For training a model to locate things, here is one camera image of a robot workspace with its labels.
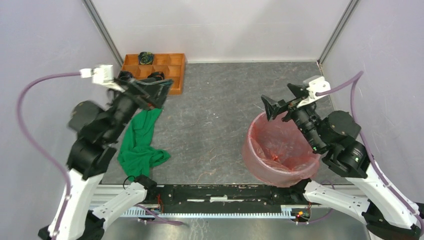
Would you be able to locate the orange wooden compartment tray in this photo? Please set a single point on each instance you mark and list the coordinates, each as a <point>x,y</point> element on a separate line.
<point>172,65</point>

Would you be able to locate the black rolled item middle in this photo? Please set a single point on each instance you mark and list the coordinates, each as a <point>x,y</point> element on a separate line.
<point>157,75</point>

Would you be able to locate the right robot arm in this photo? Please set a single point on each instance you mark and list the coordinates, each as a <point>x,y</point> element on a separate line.
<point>335,138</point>

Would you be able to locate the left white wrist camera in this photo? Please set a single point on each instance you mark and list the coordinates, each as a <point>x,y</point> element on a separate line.
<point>103,75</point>

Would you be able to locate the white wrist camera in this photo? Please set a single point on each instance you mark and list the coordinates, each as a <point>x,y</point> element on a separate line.
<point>306,93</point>
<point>103,75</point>

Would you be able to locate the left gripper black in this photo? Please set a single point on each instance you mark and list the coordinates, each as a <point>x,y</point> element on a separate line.
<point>149,94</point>

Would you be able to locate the red plastic trash bag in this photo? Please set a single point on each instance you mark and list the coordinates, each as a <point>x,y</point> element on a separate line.
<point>276,152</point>

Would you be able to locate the green cloth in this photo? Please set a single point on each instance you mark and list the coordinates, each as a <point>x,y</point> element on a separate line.
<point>136,155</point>

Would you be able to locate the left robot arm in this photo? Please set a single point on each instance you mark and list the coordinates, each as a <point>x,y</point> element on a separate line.
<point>97,130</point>

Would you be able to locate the black rolled item top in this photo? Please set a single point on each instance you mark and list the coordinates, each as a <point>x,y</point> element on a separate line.
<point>145,58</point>

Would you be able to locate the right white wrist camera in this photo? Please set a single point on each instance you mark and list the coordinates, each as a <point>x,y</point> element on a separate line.
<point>306,93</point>

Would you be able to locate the black rolled item left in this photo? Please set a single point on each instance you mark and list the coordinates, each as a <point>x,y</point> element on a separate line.
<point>125,75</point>

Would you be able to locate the black rolled item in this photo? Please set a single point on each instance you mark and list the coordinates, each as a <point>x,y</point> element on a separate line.
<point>157,75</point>
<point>125,75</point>
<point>145,58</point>

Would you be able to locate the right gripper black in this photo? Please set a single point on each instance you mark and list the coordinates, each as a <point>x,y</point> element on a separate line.
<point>273,108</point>

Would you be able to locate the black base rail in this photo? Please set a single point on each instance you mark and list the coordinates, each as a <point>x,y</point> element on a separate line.
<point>223,198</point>

